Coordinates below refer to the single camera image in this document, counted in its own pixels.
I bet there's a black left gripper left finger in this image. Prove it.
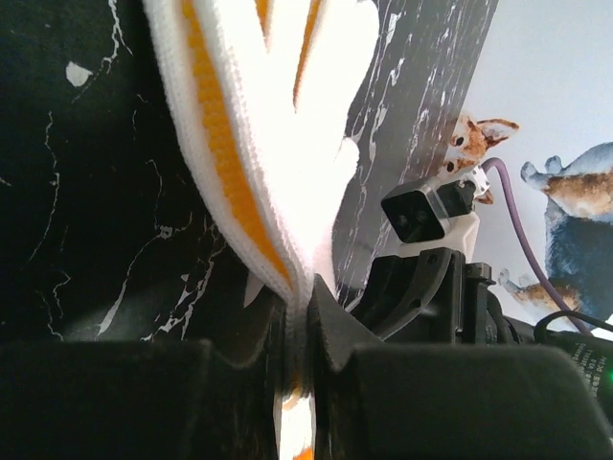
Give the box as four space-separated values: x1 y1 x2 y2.
1 289 284 459

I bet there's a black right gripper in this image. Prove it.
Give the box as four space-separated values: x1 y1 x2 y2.
351 247 498 344

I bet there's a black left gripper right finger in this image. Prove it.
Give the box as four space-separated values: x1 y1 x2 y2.
308 280 612 459

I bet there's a yellow palm glove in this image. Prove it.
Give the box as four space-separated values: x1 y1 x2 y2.
144 1 379 459

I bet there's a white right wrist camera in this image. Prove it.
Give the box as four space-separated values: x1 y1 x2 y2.
381 165 489 263

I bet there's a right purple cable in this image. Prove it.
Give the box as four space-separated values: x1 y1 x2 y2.
480 157 595 336

